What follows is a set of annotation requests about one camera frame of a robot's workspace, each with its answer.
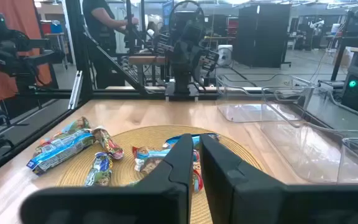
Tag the black background desk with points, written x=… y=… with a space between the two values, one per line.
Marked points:
x=357 y=42

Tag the black background robot arm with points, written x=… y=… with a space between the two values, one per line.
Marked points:
x=8 y=46

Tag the blue storage box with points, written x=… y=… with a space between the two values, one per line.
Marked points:
x=57 y=28

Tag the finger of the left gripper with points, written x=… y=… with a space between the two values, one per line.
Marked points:
x=193 y=60
x=180 y=56

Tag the white air purifier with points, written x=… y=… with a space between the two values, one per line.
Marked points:
x=225 y=56

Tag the red green wrapper granola bar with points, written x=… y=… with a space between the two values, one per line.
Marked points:
x=109 y=144

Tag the red storage box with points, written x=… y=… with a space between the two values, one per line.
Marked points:
x=46 y=28

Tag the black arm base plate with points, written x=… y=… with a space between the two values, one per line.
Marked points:
x=182 y=95

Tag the orange curtain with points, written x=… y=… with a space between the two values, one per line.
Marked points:
x=20 y=7

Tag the round woven straw placemat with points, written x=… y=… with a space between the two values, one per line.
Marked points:
x=129 y=174

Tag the silver frame bracket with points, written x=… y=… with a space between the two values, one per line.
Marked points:
x=75 y=90

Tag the computer monitor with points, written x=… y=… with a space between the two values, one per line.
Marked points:
x=167 y=11

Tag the person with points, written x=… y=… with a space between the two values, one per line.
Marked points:
x=99 y=25

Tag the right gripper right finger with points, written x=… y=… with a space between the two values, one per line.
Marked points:
x=244 y=199

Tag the black cabinet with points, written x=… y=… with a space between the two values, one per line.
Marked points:
x=263 y=34

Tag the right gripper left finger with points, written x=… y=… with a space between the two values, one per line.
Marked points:
x=154 y=199

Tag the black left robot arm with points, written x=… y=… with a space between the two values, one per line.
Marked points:
x=182 y=79

